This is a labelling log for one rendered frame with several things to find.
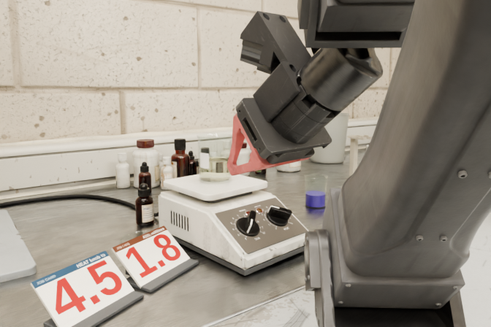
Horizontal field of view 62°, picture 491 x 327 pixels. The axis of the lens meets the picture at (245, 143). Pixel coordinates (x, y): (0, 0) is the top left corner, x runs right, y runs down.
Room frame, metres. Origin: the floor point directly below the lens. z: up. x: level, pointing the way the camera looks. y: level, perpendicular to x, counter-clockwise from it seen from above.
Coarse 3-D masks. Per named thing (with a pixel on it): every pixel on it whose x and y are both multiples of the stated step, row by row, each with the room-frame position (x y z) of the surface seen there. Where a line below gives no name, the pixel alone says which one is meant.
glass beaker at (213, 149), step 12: (204, 132) 0.59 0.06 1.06; (204, 144) 0.59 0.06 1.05; (216, 144) 0.58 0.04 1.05; (228, 144) 0.59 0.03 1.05; (204, 156) 0.59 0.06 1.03; (216, 156) 0.58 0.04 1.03; (228, 156) 0.59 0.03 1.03; (204, 168) 0.59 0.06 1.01; (216, 168) 0.58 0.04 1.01; (204, 180) 0.59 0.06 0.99; (216, 180) 0.58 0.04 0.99; (228, 180) 0.59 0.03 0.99
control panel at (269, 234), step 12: (252, 204) 0.56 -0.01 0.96; (264, 204) 0.57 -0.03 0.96; (276, 204) 0.58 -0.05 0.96; (216, 216) 0.51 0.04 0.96; (228, 216) 0.52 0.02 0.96; (240, 216) 0.53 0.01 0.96; (264, 216) 0.54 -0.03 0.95; (228, 228) 0.50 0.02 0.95; (264, 228) 0.52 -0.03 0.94; (276, 228) 0.53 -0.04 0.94; (288, 228) 0.54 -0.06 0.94; (300, 228) 0.55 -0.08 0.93; (240, 240) 0.48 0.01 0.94; (252, 240) 0.49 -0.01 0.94; (264, 240) 0.50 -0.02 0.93; (276, 240) 0.51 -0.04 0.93; (252, 252) 0.47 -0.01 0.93
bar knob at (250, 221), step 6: (252, 210) 0.52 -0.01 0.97; (252, 216) 0.51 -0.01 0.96; (240, 222) 0.51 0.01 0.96; (246, 222) 0.51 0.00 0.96; (252, 222) 0.50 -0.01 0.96; (240, 228) 0.50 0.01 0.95; (246, 228) 0.49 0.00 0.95; (252, 228) 0.49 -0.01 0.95; (258, 228) 0.51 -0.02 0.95; (246, 234) 0.50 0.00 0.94; (252, 234) 0.50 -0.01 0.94
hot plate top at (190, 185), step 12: (168, 180) 0.61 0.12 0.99; (180, 180) 0.61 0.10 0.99; (192, 180) 0.61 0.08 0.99; (240, 180) 0.61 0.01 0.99; (252, 180) 0.61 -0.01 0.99; (180, 192) 0.57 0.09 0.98; (192, 192) 0.55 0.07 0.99; (204, 192) 0.54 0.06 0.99; (216, 192) 0.54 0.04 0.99; (228, 192) 0.54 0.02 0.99; (240, 192) 0.56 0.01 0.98
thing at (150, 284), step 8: (168, 232) 0.53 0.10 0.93; (112, 248) 0.46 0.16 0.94; (120, 256) 0.45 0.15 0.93; (184, 256) 0.51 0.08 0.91; (176, 264) 0.49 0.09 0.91; (184, 264) 0.49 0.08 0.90; (192, 264) 0.50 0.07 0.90; (128, 272) 0.46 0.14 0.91; (160, 272) 0.47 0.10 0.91; (168, 272) 0.47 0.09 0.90; (176, 272) 0.47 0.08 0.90; (128, 280) 0.45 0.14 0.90; (136, 280) 0.44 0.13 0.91; (144, 280) 0.45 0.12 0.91; (152, 280) 0.45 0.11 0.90; (160, 280) 0.45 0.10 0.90; (168, 280) 0.45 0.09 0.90; (144, 288) 0.43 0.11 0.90; (152, 288) 0.43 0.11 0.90
